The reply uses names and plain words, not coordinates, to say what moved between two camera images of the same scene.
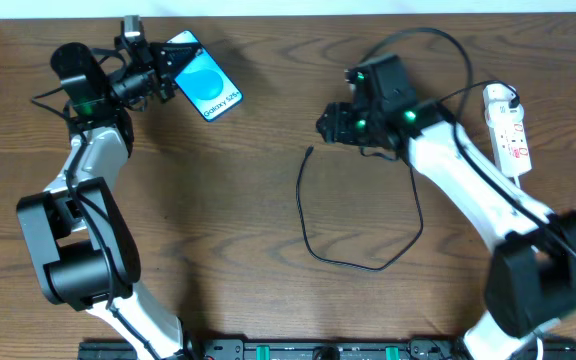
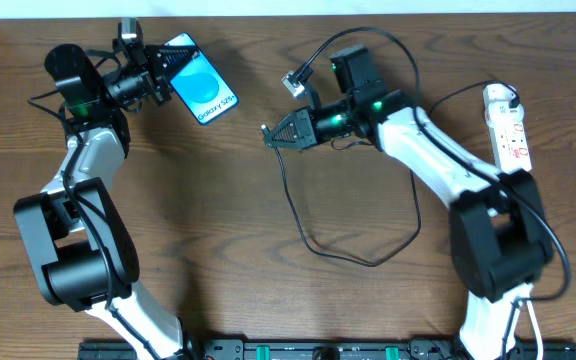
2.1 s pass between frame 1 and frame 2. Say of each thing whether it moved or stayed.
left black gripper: stayed
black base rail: stayed
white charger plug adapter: stayed
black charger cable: moved
